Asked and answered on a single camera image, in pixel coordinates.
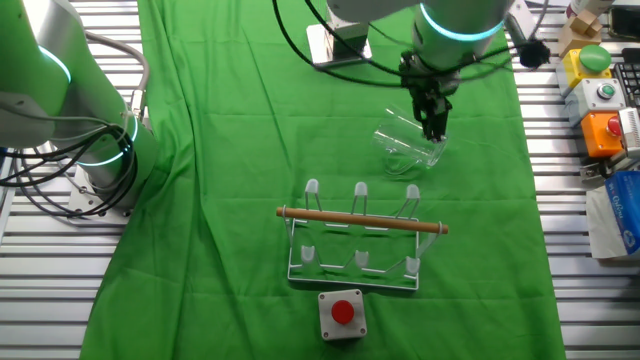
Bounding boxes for clear glass cup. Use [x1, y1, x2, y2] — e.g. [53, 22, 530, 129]
[372, 104, 449, 179]

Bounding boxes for wooden blocks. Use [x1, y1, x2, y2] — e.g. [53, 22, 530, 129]
[557, 9, 604, 59]

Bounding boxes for white box big red button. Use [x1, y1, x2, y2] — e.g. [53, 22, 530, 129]
[317, 288, 369, 342]

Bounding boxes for yellow box green mushroom button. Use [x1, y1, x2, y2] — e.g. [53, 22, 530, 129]
[555, 43, 614, 96]

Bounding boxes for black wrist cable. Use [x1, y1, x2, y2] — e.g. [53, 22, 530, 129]
[272, 0, 551, 89]

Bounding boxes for white wire cup rack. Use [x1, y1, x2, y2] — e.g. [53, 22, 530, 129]
[275, 178, 450, 292]

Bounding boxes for silver metal clamp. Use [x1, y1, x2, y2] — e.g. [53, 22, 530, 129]
[579, 149, 634, 182]

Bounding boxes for black keyboard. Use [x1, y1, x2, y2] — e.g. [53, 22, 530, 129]
[612, 62, 640, 109]

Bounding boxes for grey button box on plate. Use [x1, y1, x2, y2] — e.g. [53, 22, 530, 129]
[305, 14, 374, 69]

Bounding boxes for grey box green button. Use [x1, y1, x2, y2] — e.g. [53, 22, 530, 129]
[564, 77, 629, 126]

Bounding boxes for black base cable bundle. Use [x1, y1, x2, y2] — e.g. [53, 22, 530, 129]
[0, 112, 141, 219]

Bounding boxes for orange box red button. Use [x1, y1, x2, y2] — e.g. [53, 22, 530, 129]
[579, 110, 626, 159]

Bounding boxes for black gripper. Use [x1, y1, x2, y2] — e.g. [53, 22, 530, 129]
[398, 51, 462, 144]

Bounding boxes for blue tissue pack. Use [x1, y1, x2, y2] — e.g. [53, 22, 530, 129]
[603, 169, 640, 257]
[585, 184, 626, 261]

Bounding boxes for green cloth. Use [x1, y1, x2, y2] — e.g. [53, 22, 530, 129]
[79, 0, 569, 360]

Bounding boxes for black rectangular device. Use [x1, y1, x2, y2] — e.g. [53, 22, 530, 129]
[608, 5, 640, 42]

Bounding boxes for grey robot conduit hose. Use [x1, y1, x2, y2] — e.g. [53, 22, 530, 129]
[82, 29, 151, 121]

